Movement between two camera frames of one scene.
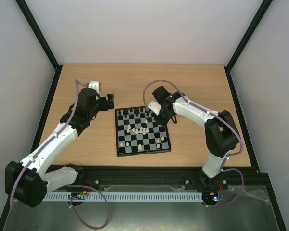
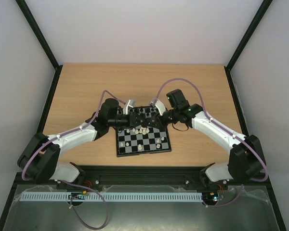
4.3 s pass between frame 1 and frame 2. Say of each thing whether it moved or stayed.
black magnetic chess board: stayed
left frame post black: stayed
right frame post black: stayed
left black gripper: moved
